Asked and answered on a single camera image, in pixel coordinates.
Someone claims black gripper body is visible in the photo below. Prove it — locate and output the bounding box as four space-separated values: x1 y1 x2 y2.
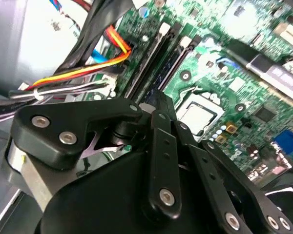
34 151 245 234

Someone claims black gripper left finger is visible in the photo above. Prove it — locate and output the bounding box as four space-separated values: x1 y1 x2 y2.
11 92 183 216

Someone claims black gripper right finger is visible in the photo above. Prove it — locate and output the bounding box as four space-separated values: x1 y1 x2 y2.
164 94 293 234

